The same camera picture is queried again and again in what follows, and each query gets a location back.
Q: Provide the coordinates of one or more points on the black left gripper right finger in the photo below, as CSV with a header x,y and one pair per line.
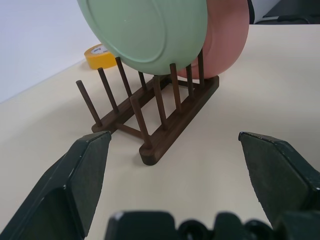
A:
x,y
280,175

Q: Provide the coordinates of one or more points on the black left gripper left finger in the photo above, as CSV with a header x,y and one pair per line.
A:
x,y
75,180

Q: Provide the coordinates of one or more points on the red plate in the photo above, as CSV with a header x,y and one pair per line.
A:
x,y
225,45

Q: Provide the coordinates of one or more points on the green plate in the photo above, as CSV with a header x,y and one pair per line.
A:
x,y
140,30

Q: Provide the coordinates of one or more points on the dark wooden dish rack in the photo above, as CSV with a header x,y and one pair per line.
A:
x,y
175,127

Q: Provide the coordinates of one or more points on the yellow tape roll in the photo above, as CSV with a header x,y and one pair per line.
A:
x,y
96,58

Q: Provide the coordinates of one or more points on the black furniture piece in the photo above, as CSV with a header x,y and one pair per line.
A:
x,y
300,10

